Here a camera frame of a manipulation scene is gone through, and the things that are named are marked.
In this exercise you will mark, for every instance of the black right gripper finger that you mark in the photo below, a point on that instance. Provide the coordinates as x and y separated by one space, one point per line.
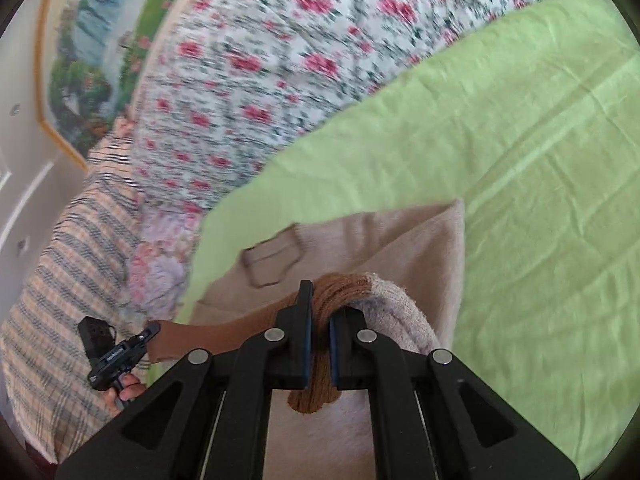
151 330

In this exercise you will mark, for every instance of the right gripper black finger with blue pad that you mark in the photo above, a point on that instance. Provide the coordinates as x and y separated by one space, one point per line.
431 416
207 417

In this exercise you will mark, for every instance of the beige knit sweater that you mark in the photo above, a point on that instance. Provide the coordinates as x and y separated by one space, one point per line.
413 263

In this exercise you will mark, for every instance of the person's left hand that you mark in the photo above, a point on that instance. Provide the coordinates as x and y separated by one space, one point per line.
132 388

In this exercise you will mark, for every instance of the plaid checked blanket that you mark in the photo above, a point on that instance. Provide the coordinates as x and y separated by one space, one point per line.
82 272

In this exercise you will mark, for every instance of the purple pink floral pillow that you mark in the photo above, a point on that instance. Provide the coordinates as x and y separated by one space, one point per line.
159 267

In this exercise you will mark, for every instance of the white pink floral quilt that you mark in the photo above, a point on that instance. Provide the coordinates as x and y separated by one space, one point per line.
237 81

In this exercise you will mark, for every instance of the light green bed sheet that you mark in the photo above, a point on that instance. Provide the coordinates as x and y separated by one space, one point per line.
532 121

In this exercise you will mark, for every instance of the framed landscape picture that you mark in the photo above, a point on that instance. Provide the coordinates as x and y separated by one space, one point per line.
89 57

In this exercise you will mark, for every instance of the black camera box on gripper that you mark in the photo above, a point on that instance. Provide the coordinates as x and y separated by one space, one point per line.
97 337

